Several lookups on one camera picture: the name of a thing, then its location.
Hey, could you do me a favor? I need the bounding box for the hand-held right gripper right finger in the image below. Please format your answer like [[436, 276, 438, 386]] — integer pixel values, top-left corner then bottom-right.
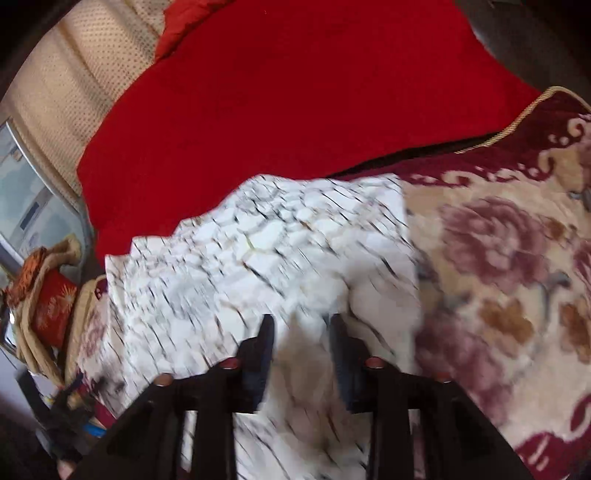
[[329, 314, 536, 480]]

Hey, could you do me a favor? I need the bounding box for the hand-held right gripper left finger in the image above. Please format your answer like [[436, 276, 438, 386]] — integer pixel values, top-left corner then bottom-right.
[[69, 314, 276, 480]]

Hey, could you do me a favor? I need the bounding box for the white black crackle-patterned coat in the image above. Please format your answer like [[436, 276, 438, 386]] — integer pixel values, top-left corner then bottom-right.
[[76, 173, 423, 480]]

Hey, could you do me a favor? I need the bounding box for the floral red beige blanket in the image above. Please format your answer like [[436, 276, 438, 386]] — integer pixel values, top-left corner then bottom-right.
[[65, 85, 591, 480]]

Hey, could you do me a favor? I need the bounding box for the beige padded jacket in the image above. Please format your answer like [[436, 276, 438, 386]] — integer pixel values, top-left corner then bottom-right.
[[14, 233, 95, 384]]

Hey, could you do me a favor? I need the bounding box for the orange black folded blanket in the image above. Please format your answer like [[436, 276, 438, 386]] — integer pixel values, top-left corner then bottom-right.
[[4, 247, 51, 305]]

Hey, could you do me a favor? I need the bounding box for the red sofa cover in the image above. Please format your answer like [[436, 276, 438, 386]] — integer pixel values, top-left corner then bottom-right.
[[76, 0, 543, 266]]

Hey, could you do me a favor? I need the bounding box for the standing air conditioner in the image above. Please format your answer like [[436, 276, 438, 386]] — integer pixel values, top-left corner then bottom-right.
[[0, 117, 88, 268]]

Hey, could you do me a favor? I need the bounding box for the beige dotted curtain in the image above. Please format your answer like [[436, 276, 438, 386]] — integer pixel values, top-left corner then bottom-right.
[[0, 0, 185, 208]]

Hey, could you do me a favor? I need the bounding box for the red pillow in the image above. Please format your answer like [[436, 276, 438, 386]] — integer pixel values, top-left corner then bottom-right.
[[154, 0, 236, 61]]

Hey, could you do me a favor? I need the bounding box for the dark leather sofa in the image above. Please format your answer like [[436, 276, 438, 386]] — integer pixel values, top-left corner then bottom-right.
[[455, 0, 591, 102]]

